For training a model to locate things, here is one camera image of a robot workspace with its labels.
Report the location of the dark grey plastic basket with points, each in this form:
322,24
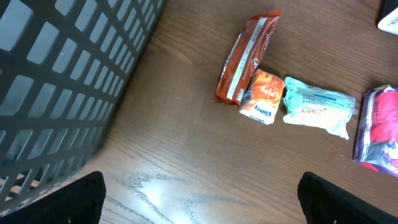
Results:
64,66

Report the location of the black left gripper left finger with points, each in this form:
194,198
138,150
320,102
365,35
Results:
79,202

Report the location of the white barcode scanner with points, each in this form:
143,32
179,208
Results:
388,15

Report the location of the teal tissue pack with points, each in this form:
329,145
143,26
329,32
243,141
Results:
319,108

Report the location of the red purple snack packet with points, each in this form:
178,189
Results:
376,139

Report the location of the small orange tissue pack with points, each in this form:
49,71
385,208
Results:
262,98

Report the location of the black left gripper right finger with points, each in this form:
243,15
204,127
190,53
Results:
324,202

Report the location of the orange brown snack packet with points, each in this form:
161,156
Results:
245,57

